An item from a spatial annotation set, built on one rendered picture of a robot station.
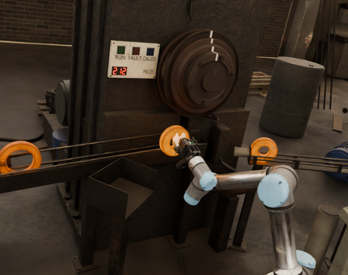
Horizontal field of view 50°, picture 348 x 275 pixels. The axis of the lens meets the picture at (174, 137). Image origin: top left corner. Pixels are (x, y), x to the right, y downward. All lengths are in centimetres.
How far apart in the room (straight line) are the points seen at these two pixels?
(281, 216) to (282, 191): 12
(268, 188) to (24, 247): 151
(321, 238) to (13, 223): 185
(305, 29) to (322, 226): 431
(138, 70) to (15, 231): 127
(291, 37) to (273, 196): 508
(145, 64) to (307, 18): 444
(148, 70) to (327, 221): 127
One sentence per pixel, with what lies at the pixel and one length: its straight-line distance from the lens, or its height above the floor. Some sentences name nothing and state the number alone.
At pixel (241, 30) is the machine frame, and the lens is 229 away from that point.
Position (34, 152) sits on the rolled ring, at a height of 73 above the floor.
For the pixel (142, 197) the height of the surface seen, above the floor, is 60.
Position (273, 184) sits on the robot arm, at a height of 91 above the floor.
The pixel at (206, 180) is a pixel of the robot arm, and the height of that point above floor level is 80.
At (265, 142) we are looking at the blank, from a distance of 229.
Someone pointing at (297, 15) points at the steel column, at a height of 134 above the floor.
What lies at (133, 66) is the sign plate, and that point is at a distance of 196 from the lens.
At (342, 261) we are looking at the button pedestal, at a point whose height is 30.
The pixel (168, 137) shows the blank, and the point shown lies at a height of 85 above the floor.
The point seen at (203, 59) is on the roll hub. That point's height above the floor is 122.
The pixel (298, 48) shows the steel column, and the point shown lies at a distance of 622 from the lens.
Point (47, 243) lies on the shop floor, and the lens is 246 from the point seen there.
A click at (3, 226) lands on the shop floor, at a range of 262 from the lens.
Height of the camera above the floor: 156
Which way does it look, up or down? 22 degrees down
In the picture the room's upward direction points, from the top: 10 degrees clockwise
